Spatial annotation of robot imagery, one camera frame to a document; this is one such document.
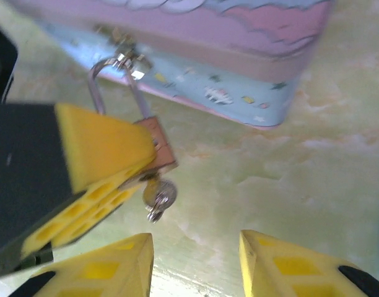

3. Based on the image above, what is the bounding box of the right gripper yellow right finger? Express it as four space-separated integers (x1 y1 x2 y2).
238 229 379 297

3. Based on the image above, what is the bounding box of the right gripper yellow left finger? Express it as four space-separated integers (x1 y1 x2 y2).
12 232 155 297

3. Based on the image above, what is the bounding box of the cartoon print tin box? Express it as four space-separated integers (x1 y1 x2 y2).
8 0 336 131

